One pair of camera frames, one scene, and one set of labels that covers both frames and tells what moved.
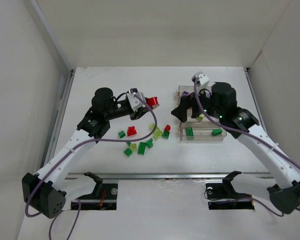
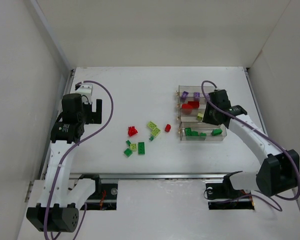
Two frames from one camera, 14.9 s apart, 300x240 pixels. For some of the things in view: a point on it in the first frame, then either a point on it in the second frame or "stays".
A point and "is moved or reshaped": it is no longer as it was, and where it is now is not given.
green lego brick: [189, 131] stays
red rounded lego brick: [153, 102] is moved or reshaped
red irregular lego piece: [131, 131] stays
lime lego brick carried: [200, 117] stays
